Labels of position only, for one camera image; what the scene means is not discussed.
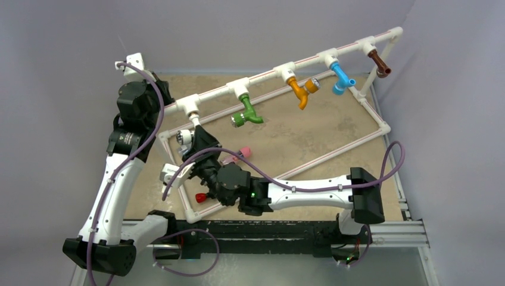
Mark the white PVC pipe frame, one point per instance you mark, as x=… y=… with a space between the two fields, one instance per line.
x=317 y=66

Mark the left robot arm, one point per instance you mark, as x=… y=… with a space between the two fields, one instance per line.
x=100 y=245

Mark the black aluminium base frame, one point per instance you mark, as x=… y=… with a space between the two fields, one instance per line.
x=316 y=238

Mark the orange faucet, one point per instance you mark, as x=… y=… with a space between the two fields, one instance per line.
x=311 y=86

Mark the green faucet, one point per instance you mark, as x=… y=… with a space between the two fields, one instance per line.
x=248 y=114

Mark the pink faucet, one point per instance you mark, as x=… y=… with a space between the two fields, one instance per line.
x=244 y=152

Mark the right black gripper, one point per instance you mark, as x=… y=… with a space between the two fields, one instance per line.
x=202 y=140

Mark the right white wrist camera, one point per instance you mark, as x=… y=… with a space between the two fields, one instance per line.
x=175 y=176

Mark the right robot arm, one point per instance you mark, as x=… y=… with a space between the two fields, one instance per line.
x=358 y=193

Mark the blue faucet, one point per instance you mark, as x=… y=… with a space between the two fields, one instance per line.
x=343 y=82

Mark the white faucet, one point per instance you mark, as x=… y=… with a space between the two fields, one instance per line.
x=185 y=136

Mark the brown faucet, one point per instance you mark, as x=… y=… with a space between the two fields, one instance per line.
x=382 y=69

